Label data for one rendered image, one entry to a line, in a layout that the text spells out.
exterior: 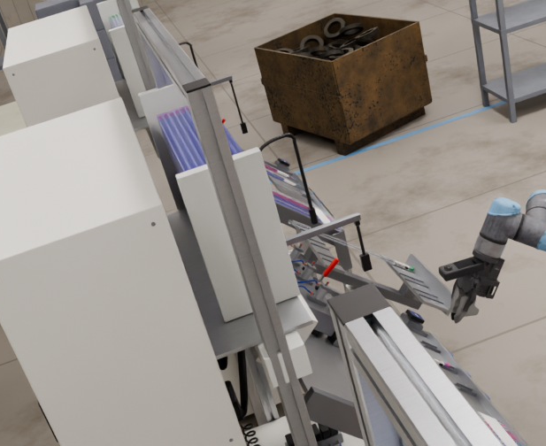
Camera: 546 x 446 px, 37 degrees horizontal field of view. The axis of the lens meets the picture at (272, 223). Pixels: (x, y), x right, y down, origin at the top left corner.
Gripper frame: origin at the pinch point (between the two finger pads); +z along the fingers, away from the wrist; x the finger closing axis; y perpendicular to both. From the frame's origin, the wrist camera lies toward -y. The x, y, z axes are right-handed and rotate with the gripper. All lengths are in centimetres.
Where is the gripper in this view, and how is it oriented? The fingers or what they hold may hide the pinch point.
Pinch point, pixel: (453, 317)
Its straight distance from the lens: 230.0
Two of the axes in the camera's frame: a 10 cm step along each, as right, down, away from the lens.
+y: 9.2, 1.7, 3.5
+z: -2.8, 9.0, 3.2
